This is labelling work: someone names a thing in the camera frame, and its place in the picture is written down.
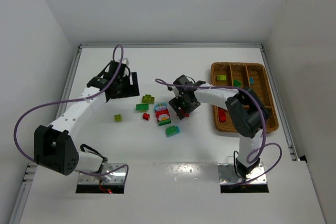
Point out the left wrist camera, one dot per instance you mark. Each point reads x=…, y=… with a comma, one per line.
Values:
x=125, y=61

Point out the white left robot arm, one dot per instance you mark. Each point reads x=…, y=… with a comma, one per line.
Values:
x=54, y=145

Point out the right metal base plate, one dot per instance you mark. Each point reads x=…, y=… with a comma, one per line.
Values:
x=227, y=175

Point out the dark green lego in basket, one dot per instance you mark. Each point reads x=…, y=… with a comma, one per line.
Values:
x=237, y=83

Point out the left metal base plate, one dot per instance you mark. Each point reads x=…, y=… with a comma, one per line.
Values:
x=112, y=174

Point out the lime lego brick in basket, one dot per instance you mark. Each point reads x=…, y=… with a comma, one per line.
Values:
x=221, y=77

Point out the green long lego brick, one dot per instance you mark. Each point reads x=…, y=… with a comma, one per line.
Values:
x=142, y=107

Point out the red long lego brick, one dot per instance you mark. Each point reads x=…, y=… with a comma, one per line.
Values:
x=222, y=116

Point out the green flat lego base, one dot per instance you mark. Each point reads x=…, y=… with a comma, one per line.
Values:
x=164, y=122

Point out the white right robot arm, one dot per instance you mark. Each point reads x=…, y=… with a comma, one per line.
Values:
x=246, y=111

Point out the red flower picture lego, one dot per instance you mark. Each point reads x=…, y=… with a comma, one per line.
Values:
x=162, y=115

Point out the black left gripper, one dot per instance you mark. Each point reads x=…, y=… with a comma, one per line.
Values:
x=126, y=91

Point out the green and blue lego stack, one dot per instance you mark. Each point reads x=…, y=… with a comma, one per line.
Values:
x=172, y=130

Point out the small red lego brick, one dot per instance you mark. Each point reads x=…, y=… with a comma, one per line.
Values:
x=146, y=116

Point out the lime square lego brick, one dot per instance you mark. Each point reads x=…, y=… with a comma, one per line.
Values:
x=118, y=118

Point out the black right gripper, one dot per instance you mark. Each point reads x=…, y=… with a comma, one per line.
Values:
x=184, y=104

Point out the metal base plate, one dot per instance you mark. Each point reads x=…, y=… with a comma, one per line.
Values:
x=112, y=174
x=227, y=175

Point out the lime hollow lego brick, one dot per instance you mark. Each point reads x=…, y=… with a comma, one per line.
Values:
x=148, y=99

